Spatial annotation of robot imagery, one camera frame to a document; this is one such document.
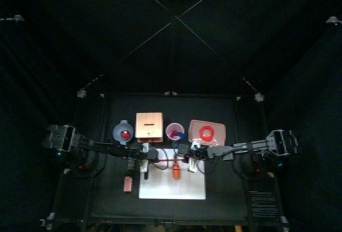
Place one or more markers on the orange toy carrot green top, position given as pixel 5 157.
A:
pixel 177 172

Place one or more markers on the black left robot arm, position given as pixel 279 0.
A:
pixel 98 146

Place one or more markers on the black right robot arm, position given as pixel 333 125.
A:
pixel 249 146

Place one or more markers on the green striped toy block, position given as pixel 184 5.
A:
pixel 132 164

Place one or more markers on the red plastic cup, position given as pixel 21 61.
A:
pixel 170 130

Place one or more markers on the red toy in bowl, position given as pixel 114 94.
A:
pixel 126 135

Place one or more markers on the wooden box red front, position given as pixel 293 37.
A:
pixel 149 124

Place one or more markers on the pink rectangular block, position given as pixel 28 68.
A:
pixel 129 184

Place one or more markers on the white cutting board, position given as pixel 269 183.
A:
pixel 178 189

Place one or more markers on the black ribbed panel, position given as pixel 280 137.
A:
pixel 263 206

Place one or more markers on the silver frame bracket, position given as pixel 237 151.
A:
pixel 333 20
pixel 82 93
pixel 259 97
pixel 170 93
pixel 18 18

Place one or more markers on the grey vertical frame pole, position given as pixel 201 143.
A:
pixel 172 59

